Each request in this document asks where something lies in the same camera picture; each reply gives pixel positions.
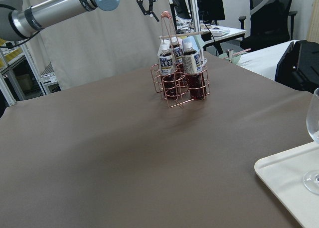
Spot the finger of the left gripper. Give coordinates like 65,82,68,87
136,0,160,22

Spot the copper wire bottle basket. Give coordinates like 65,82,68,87
151,11,210,108

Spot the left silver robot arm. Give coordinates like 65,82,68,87
0,0,120,41

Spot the tea bottle front middle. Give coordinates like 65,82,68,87
159,44,176,96

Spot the tea bottle near tray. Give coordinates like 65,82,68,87
182,38,206,99

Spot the black office chair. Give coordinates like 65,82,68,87
240,0,298,51

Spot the black laptop bag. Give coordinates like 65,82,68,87
275,40,319,93

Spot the cream rabbit tray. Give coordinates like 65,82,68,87
254,142,319,228

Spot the clear wine glass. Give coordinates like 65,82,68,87
302,87,319,195

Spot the aluminium frame post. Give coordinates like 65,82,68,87
190,0,201,33

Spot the tea bottle under handle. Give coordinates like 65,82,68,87
171,36,183,65

